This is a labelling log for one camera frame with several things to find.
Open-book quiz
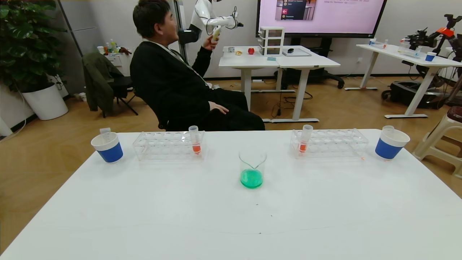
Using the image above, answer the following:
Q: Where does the black wheeled robot base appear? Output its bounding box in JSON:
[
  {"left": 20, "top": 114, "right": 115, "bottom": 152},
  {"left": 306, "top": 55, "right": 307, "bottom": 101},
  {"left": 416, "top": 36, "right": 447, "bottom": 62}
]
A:
[{"left": 382, "top": 80, "right": 448, "bottom": 109}]

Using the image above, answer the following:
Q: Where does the orange pigment test tube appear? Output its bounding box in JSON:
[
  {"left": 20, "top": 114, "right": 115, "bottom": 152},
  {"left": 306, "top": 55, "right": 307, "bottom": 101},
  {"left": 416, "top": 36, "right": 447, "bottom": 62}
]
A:
[
  {"left": 298, "top": 125, "right": 314, "bottom": 153},
  {"left": 188, "top": 125, "right": 201, "bottom": 155}
]

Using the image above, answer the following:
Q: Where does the clear glass beaker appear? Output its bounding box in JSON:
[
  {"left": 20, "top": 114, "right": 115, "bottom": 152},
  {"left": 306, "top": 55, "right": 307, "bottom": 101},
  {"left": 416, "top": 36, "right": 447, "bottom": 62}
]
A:
[{"left": 239, "top": 146, "right": 268, "bottom": 189}]

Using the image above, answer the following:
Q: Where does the clear acrylic test tube rack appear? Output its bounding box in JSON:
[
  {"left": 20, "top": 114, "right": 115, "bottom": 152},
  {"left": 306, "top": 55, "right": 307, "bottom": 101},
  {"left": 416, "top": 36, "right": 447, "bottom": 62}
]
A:
[
  {"left": 132, "top": 130, "right": 205, "bottom": 161},
  {"left": 290, "top": 129, "right": 369, "bottom": 159}
]

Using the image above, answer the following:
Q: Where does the white desk with apple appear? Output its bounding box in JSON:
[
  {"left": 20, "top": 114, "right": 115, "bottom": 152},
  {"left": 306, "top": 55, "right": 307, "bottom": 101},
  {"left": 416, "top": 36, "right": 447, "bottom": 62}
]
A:
[{"left": 219, "top": 45, "right": 296, "bottom": 112}]

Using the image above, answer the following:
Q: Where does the person in black jacket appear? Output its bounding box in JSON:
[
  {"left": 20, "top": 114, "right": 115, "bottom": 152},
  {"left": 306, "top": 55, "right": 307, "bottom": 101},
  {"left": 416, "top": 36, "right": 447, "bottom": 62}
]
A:
[{"left": 129, "top": 0, "right": 266, "bottom": 131}]

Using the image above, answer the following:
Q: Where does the white plastic drawer unit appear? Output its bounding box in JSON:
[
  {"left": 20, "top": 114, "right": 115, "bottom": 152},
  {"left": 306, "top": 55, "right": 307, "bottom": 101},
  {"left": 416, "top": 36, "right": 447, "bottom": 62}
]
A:
[{"left": 259, "top": 26, "right": 286, "bottom": 56}]

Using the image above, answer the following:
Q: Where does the grey tablet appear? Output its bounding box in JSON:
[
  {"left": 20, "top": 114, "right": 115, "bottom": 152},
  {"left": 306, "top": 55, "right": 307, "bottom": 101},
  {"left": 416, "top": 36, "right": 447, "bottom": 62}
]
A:
[{"left": 282, "top": 48, "right": 312, "bottom": 57}]

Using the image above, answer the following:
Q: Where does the white desk with tablet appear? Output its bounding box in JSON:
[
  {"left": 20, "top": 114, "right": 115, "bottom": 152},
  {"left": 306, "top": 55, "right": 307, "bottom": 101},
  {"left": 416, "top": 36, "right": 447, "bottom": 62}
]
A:
[{"left": 263, "top": 45, "right": 341, "bottom": 123}]

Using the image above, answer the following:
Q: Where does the black display stand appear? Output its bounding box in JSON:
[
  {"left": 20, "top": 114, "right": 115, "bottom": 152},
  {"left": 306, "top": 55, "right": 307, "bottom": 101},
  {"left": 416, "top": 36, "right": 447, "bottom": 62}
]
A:
[{"left": 274, "top": 36, "right": 345, "bottom": 89}]

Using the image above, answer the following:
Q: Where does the white mobile robot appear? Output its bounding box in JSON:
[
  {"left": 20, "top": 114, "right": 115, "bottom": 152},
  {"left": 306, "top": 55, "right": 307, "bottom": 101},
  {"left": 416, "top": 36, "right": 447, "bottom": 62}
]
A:
[{"left": 179, "top": 0, "right": 244, "bottom": 44}]

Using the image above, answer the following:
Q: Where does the black folding chair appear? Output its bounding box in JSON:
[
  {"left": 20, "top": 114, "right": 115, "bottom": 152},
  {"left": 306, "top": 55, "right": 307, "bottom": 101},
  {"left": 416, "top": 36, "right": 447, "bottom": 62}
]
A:
[{"left": 102, "top": 76, "right": 139, "bottom": 118}]

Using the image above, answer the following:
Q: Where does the blue white paper cup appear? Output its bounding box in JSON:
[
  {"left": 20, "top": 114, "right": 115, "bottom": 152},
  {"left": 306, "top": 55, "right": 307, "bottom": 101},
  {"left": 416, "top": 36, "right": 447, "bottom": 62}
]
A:
[
  {"left": 91, "top": 132, "right": 124, "bottom": 164},
  {"left": 375, "top": 129, "right": 411, "bottom": 160}
]

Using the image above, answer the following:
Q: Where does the white low cabinet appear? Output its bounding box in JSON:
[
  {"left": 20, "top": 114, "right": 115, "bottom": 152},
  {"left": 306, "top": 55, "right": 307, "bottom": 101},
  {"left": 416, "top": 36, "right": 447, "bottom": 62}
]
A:
[{"left": 105, "top": 53, "right": 132, "bottom": 77}]

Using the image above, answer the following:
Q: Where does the dark green jacket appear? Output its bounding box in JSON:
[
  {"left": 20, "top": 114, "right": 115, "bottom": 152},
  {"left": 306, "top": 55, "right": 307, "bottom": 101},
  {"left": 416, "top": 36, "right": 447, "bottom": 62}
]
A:
[{"left": 82, "top": 52, "right": 125, "bottom": 112}]

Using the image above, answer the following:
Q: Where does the long white desk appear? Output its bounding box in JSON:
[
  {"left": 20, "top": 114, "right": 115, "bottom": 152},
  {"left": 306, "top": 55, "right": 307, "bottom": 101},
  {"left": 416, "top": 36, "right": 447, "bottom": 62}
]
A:
[{"left": 345, "top": 43, "right": 462, "bottom": 119}]

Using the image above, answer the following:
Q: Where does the white plant pot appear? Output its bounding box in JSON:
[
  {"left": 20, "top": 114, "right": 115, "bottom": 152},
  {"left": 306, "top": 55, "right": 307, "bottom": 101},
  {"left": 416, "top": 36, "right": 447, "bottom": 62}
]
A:
[{"left": 21, "top": 82, "right": 69, "bottom": 121}]

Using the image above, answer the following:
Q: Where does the beige plastic stool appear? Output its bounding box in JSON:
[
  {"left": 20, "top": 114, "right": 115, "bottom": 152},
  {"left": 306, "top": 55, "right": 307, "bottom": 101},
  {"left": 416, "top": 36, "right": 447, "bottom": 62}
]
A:
[{"left": 413, "top": 105, "right": 462, "bottom": 179}]

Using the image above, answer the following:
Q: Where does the large green potted plant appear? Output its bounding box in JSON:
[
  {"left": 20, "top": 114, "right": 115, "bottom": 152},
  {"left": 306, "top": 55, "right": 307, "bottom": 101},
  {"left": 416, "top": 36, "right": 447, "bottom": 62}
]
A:
[{"left": 0, "top": 0, "right": 67, "bottom": 92}]

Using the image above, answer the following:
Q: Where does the large wall display screen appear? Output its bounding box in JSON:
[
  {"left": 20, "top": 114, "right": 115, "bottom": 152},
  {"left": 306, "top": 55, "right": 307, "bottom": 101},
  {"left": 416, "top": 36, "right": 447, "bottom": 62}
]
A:
[{"left": 256, "top": 0, "right": 387, "bottom": 38}]

